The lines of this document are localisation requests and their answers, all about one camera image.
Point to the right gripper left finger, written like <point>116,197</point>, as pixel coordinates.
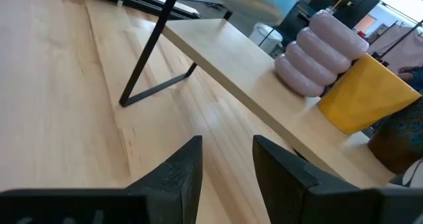
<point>172,191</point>

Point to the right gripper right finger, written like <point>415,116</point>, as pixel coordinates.
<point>297,191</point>

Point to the yellow mug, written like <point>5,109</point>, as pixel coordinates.
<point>360,98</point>

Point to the dark brown teal mug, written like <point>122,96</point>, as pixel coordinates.
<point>400,141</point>

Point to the blue white patterned mug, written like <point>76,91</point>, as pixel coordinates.
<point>414,176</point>

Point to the pink ribbed mug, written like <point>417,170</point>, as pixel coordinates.
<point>317,52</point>

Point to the wooden shelf black metal legs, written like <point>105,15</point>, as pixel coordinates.
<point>231,52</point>

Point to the white bucket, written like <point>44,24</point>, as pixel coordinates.
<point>266,35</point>

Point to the person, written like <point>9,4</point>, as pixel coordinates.
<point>411,77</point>

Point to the grey draped cloth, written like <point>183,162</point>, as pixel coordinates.
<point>406,49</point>

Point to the orange panel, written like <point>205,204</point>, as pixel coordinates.
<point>366,23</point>

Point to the large black equipment block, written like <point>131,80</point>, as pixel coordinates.
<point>360,2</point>

